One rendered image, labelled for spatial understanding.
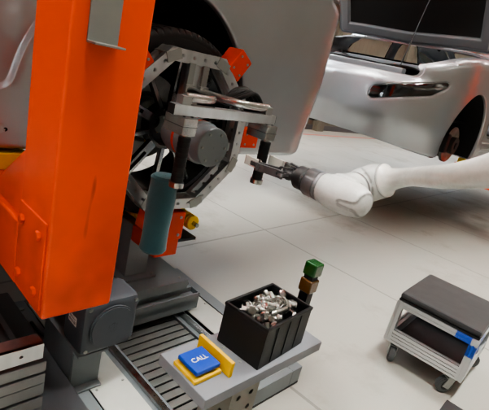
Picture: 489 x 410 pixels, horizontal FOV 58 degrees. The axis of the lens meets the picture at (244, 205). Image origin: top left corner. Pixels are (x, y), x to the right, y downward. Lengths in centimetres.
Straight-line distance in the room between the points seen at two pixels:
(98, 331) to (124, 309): 9
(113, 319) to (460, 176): 99
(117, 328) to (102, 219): 49
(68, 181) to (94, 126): 12
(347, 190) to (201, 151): 46
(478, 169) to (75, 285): 91
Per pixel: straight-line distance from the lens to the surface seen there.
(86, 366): 151
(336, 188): 126
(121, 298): 137
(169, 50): 141
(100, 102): 90
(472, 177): 109
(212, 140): 139
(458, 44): 470
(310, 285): 123
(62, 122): 88
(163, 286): 181
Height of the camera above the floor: 113
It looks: 18 degrees down
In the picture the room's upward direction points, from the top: 14 degrees clockwise
